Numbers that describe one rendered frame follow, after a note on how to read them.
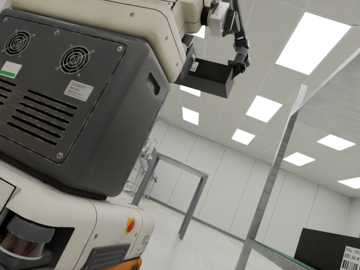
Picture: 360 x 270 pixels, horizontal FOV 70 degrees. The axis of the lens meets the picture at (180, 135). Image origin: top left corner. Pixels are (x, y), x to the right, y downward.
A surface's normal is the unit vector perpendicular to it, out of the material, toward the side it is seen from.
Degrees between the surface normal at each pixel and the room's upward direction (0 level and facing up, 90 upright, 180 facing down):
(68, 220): 73
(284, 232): 90
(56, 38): 90
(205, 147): 90
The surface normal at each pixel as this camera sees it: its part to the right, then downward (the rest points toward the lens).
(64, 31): -0.22, -0.34
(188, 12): -0.43, 0.83
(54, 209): 0.84, -0.41
